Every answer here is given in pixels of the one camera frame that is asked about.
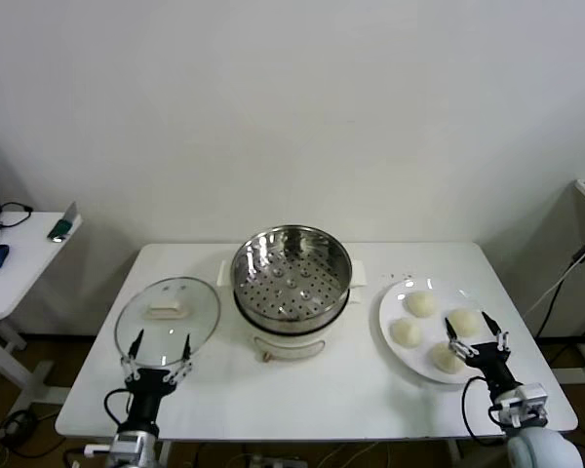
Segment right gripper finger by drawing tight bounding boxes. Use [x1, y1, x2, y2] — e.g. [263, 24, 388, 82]
[481, 312, 512, 354]
[444, 317, 475, 365]

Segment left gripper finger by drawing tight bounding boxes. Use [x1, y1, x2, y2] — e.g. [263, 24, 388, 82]
[120, 329, 145, 382]
[167, 333, 195, 387]

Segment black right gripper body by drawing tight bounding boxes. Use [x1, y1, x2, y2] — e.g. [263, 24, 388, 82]
[460, 342, 521, 394]

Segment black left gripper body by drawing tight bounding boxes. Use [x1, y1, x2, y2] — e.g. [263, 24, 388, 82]
[124, 368, 177, 433]

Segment white steamed baozi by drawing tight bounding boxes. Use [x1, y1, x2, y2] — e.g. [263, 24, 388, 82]
[407, 291, 438, 320]
[389, 318, 423, 349]
[427, 341, 464, 376]
[446, 308, 483, 338]

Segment glass lid with cream handle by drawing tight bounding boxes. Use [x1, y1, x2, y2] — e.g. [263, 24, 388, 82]
[113, 276, 222, 368]

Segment perforated steel steamer basket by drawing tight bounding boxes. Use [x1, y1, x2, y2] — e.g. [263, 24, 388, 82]
[217, 223, 369, 333]

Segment white round plate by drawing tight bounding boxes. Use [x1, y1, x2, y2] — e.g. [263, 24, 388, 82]
[377, 277, 499, 385]

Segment white electric cooking pot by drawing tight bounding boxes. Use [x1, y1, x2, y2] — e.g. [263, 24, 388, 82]
[232, 287, 363, 365]

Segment white floor power strip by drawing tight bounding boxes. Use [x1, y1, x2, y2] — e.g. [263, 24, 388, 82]
[246, 453, 309, 468]

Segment white side table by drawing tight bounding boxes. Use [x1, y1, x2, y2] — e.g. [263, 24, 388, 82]
[0, 210, 84, 413]

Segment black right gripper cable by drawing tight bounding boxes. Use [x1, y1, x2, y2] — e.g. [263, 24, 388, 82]
[461, 374, 506, 446]

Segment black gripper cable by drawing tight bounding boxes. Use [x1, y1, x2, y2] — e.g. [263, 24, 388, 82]
[461, 374, 506, 446]
[103, 387, 134, 435]

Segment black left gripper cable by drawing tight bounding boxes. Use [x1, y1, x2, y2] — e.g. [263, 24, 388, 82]
[103, 387, 134, 435]

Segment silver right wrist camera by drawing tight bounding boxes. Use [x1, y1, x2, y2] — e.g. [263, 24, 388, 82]
[490, 382, 551, 430]

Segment thin white cable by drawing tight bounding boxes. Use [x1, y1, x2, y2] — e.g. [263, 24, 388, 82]
[524, 262, 577, 316]

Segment thin black cable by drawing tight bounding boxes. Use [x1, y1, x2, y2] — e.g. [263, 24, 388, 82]
[535, 265, 579, 338]

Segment white stand base frame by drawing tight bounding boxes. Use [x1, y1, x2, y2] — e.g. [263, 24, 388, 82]
[550, 340, 585, 386]

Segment coiled floor cable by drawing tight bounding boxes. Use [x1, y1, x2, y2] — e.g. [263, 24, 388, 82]
[0, 408, 48, 448]

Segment green handled scraper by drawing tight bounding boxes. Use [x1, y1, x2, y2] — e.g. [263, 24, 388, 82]
[46, 200, 79, 244]

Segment black cable with plug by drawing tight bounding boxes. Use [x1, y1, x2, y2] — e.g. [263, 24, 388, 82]
[0, 201, 34, 230]

